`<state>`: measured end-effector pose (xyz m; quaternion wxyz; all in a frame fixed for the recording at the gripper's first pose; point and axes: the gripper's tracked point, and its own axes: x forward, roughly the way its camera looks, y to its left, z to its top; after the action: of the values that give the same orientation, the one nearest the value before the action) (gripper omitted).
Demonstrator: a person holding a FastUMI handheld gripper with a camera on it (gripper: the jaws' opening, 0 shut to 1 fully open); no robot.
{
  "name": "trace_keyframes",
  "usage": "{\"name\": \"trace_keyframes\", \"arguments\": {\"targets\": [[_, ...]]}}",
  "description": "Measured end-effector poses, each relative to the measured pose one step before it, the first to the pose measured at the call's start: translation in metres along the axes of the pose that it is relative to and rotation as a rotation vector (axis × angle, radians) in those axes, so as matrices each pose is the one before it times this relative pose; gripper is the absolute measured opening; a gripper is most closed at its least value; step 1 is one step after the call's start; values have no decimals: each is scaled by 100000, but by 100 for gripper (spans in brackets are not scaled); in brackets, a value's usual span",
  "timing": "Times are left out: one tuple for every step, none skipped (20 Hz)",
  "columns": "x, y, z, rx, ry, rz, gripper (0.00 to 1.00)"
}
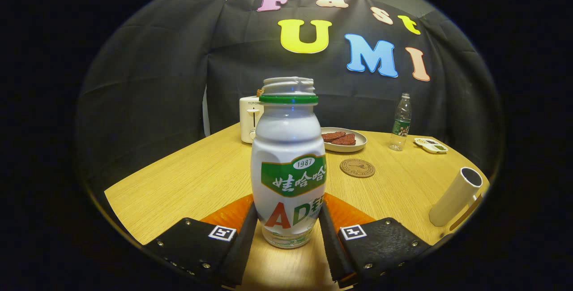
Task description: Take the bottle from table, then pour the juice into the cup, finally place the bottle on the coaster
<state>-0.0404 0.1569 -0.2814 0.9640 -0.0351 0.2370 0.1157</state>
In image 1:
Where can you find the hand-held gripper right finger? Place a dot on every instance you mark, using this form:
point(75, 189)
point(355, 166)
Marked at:
point(331, 250)

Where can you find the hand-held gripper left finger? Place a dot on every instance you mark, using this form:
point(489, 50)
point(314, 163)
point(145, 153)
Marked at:
point(244, 250)

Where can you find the round brown coaster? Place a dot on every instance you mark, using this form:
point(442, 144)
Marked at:
point(357, 168)

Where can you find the white juice bottle green label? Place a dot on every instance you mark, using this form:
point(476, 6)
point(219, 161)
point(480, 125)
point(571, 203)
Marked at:
point(286, 139)

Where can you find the clear plastic water bottle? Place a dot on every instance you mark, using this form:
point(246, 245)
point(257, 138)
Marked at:
point(400, 123)

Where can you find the wooden table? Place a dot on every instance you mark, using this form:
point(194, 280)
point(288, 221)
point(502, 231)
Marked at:
point(192, 179)

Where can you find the brown meat slice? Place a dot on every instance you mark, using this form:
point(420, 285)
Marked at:
point(333, 136)
point(344, 140)

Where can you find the white plate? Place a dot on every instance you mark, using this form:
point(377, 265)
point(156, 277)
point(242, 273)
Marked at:
point(360, 141)

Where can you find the white toaster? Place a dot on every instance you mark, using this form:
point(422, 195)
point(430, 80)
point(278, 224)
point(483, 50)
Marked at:
point(247, 125)

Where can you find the small white compartment tray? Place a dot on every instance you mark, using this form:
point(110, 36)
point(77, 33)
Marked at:
point(430, 145)

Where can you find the black backdrop cloth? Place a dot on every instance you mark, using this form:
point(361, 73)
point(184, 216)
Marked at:
point(156, 80)

